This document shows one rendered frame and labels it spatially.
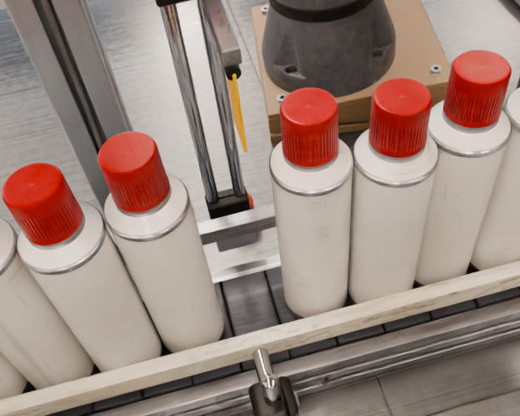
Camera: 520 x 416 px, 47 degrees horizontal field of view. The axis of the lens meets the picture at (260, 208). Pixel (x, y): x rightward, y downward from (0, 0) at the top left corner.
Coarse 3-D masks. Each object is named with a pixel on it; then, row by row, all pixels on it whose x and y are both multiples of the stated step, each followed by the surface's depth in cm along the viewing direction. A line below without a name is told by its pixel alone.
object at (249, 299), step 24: (216, 288) 51; (240, 288) 50; (264, 288) 50; (240, 312) 49; (264, 312) 49; (288, 312) 49; (432, 312) 47; (456, 312) 48; (336, 336) 47; (360, 336) 47; (288, 360) 48; (168, 384) 46; (192, 384) 47; (72, 408) 45; (96, 408) 45
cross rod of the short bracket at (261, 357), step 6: (258, 348) 44; (264, 348) 44; (252, 354) 44; (258, 354) 43; (264, 354) 43; (258, 360) 43; (264, 360) 43; (270, 360) 43; (258, 366) 43; (264, 366) 43; (270, 366) 43; (258, 372) 43; (264, 372) 42; (270, 372) 42; (258, 378) 42
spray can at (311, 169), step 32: (288, 96) 34; (320, 96) 34; (288, 128) 33; (320, 128) 33; (288, 160) 36; (320, 160) 35; (352, 160) 37; (288, 192) 36; (320, 192) 36; (288, 224) 39; (320, 224) 38; (288, 256) 42; (320, 256) 41; (288, 288) 46; (320, 288) 44
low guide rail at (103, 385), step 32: (416, 288) 45; (448, 288) 45; (480, 288) 45; (320, 320) 44; (352, 320) 44; (384, 320) 45; (192, 352) 43; (224, 352) 43; (64, 384) 43; (96, 384) 42; (128, 384) 43
